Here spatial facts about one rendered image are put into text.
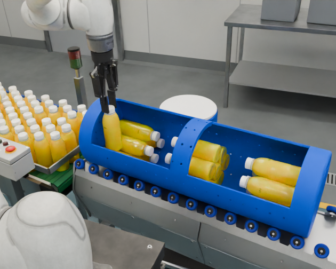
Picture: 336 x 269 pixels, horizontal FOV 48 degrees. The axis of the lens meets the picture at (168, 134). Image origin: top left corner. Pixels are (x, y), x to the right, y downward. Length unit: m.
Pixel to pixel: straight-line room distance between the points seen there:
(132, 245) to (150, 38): 4.14
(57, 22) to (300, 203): 0.91
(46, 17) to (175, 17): 3.65
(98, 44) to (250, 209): 0.72
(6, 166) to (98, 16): 0.67
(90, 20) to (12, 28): 5.09
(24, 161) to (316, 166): 1.04
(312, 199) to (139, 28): 4.17
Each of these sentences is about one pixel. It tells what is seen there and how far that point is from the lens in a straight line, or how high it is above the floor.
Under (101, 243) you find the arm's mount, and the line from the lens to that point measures 1.11.
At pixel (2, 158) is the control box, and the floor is 1.10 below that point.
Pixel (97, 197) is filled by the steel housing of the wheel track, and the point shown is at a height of 0.85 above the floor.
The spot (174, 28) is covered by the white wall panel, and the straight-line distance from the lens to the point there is 4.86.
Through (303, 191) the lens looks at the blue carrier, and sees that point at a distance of 1.17.
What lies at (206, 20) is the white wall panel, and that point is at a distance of 4.70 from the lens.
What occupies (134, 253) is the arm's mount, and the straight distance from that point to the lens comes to 1.07.
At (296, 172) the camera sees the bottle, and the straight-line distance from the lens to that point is 1.25.
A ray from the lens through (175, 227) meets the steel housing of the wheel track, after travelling 1.46.
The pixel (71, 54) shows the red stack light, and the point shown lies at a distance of 2.02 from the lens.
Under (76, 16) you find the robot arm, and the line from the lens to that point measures 1.27.
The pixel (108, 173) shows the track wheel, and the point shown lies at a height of 0.97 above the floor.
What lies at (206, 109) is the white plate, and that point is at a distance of 1.82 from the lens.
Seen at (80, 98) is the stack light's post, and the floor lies 0.98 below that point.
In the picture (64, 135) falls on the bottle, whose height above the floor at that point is 1.05.
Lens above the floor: 1.91
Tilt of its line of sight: 32 degrees down
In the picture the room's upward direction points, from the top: 2 degrees counter-clockwise
